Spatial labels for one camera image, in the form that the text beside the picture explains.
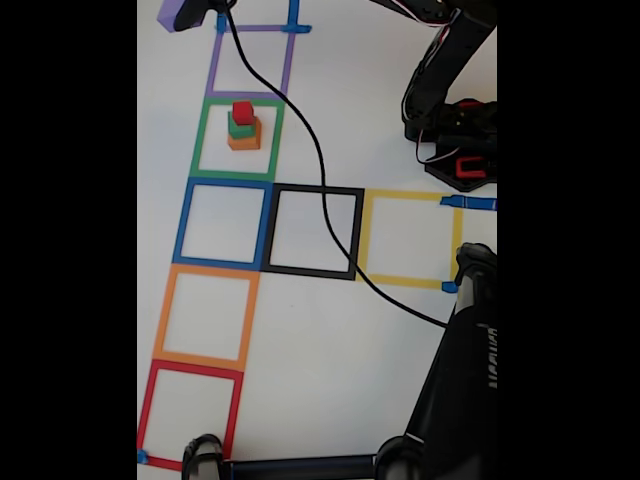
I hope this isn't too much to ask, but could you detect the purple block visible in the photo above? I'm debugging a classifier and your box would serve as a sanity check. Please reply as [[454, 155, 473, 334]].
[[156, 0, 204, 33]]

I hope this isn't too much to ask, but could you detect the green block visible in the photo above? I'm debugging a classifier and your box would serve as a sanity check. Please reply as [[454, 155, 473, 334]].
[[227, 110, 260, 140]]

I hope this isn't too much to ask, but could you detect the orange block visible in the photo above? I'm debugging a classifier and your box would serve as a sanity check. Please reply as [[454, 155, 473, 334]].
[[227, 118, 263, 151]]

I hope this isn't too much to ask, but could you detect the purple square frame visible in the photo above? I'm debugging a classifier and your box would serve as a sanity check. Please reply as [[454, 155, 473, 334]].
[[204, 24, 296, 101]]

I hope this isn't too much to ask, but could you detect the green square frame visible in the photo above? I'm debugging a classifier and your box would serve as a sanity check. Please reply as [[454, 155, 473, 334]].
[[189, 97, 287, 182]]

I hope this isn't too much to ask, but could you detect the blue square frame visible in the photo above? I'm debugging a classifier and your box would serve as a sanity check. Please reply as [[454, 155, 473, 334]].
[[172, 177, 275, 272]]

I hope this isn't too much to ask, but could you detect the black square frame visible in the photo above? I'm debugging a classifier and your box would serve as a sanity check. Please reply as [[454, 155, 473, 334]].
[[260, 183, 365, 281]]

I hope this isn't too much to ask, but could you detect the black camera cable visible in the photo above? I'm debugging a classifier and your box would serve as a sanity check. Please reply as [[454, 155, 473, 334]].
[[222, 0, 449, 329]]

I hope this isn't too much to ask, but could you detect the orange square frame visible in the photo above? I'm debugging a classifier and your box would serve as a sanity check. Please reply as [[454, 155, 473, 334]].
[[152, 263, 261, 372]]

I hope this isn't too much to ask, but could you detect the yellow square frame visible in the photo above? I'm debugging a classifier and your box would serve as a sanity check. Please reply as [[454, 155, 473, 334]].
[[355, 188, 464, 291]]

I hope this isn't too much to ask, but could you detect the red square frame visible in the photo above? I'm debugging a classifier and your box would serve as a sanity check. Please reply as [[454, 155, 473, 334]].
[[136, 358, 245, 474]]

